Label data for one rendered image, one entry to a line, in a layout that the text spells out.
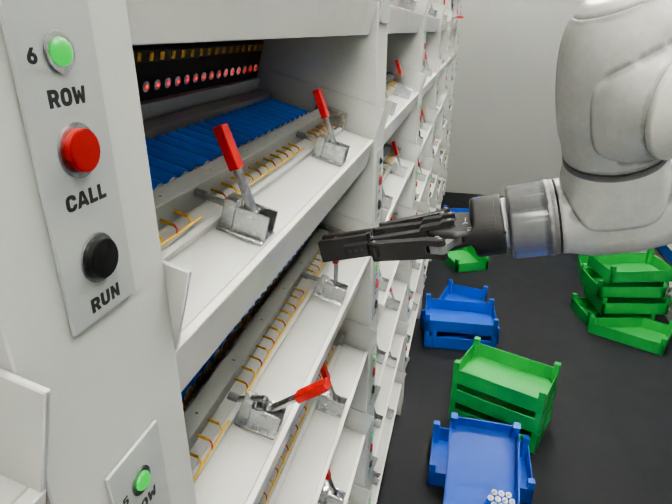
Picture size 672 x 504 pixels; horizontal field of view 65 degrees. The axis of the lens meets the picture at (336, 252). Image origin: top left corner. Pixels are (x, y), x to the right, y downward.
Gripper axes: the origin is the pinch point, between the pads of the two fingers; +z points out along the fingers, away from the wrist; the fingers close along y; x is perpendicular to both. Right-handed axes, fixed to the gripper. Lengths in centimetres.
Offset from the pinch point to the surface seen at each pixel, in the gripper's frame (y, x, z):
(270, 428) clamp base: -27.7, -7.1, 2.7
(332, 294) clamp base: -1.0, -6.5, 3.5
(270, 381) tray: -20.8, -6.7, 5.3
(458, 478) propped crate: 57, -96, 2
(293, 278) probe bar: -3.0, -2.6, 7.6
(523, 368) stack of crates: 102, -91, -20
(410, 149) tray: 88, -5, 3
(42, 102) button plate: -48, 24, -6
